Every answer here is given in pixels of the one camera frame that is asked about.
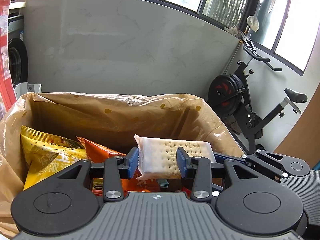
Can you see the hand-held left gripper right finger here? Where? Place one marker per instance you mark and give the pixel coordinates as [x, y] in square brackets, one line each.
[181, 165]

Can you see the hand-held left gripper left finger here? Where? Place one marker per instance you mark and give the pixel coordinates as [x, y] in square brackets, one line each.
[133, 163]

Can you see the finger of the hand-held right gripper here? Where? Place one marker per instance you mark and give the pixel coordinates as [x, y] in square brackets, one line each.
[225, 157]

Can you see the clear cracker packet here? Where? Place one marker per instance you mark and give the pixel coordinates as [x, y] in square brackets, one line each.
[160, 155]

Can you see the orange snack packet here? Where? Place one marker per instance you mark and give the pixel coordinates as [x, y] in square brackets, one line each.
[100, 150]

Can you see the small yellow snack packet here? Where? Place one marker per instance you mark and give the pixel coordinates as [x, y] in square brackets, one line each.
[97, 186]

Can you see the tan plastic bag liner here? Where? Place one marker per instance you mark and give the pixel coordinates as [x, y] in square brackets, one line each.
[150, 100]

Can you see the brown cardboard box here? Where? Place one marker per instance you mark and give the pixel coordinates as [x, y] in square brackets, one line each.
[75, 120]

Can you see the wooden board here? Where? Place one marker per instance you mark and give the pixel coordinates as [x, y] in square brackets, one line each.
[305, 135]

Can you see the black exercise bike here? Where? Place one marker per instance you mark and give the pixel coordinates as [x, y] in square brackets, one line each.
[225, 92]

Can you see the crumpled beige paper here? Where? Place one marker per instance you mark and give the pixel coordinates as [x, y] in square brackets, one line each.
[233, 31]

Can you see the white plastic basket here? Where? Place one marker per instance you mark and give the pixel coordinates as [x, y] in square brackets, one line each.
[30, 88]

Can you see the white plastic bag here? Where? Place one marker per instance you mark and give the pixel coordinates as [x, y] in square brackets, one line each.
[253, 23]

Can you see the washing machine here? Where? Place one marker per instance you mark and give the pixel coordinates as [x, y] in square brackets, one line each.
[17, 60]

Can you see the printed red curtain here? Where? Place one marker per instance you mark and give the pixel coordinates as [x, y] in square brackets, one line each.
[5, 55]

